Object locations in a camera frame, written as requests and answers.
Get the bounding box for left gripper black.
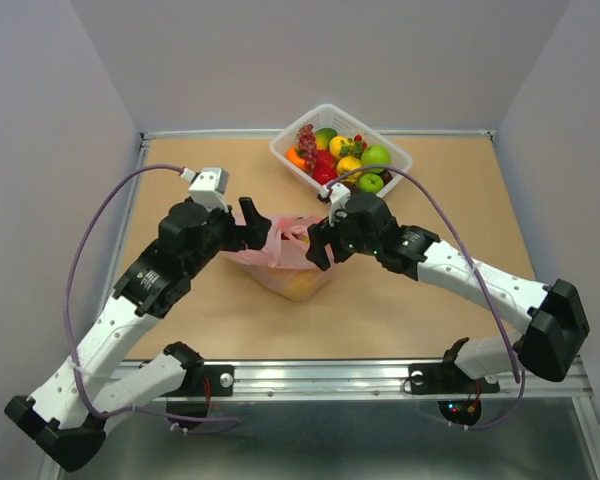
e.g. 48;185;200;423
188;196;272;274

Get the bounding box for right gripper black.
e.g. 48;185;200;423
304;203;380;271

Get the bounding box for pink plastic bag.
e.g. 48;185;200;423
221;215;335;297

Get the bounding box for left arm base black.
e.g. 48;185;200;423
161;363;235;433

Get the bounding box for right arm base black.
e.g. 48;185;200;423
402;337;500;427

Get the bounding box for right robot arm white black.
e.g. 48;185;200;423
306;183;590;390

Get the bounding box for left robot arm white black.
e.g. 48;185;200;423
4;197;272;472

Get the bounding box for orange fruit inside bag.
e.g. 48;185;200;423
281;270;320;302

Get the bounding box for dark purple plum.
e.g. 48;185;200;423
342;181;360;195

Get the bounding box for red apple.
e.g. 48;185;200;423
312;165;338;185

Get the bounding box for small green apple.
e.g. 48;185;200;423
357;173;384;195

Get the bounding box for red strawberry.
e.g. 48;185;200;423
315;150;337;169

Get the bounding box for yellow bell pepper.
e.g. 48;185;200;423
336;155;362;176

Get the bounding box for orange tangerine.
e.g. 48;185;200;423
286;147;310;173

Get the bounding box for small dark plum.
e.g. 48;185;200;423
379;169;393;185

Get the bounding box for red cherries with leaves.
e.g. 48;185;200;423
340;135;367;158

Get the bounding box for purple grape bunch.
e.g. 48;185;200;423
296;123;317;173

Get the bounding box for large green apple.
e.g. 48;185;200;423
361;145;391;173

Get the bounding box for green yellow mango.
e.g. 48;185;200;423
314;127;338;150

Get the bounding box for white plastic basket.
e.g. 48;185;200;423
270;104;413;197

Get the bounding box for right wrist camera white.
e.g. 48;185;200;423
317;182;351;225

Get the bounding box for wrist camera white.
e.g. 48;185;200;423
180;167;229;212
317;182;351;225

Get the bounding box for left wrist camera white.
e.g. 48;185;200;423
180;167;229;212

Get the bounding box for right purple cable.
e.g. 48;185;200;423
324;165;527;432

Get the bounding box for purple cable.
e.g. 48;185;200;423
65;163;241;435
324;165;527;432

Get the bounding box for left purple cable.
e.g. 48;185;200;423
65;163;241;435

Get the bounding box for aluminium front rail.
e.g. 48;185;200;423
59;356;594;402

